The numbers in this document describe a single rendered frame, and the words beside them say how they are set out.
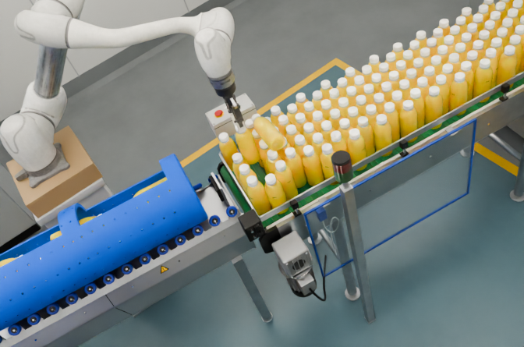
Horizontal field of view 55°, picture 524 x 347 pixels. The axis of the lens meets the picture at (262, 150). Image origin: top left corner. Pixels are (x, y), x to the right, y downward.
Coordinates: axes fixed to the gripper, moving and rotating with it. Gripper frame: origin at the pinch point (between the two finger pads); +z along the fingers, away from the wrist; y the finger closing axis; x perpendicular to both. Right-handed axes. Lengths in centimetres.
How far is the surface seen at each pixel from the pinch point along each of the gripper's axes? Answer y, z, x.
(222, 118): -19.5, 11.9, -2.4
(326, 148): 21.9, 12.2, 24.1
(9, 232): -123, 107, -147
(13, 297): 19, 7, -97
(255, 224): 29.8, 22.2, -12.8
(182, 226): 20.0, 14.8, -36.7
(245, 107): -19.1, 11.8, 8.3
